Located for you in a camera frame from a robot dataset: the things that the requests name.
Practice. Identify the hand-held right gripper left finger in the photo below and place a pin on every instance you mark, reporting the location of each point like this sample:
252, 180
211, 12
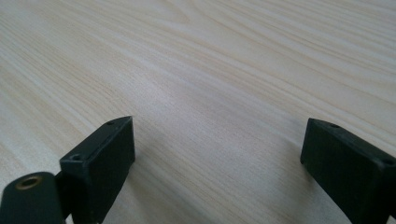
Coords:
99, 171

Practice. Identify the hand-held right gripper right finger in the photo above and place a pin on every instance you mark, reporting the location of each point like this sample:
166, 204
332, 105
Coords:
351, 174

